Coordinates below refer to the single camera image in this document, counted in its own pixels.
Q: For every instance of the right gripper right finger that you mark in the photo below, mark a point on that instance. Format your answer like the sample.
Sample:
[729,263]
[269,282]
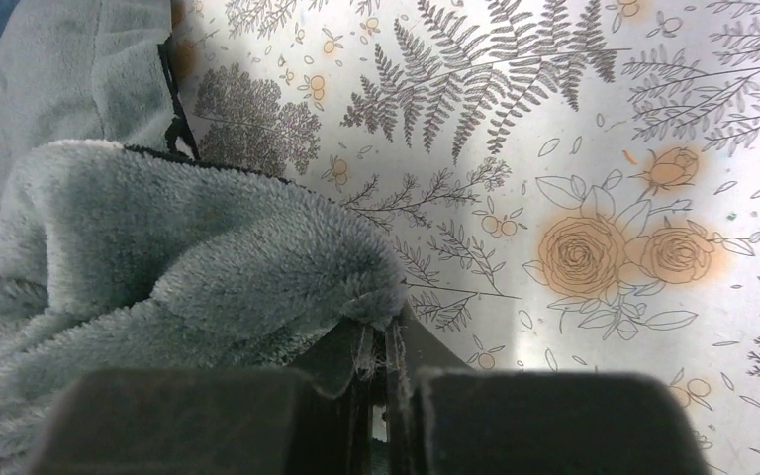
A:
[446,418]

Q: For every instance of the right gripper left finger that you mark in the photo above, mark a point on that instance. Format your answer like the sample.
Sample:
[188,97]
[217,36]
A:
[311,417]

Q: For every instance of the zebra and grey pillowcase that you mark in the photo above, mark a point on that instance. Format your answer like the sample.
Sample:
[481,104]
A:
[120,249]

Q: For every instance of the floral table cloth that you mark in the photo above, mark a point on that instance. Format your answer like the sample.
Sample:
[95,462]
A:
[572,185]

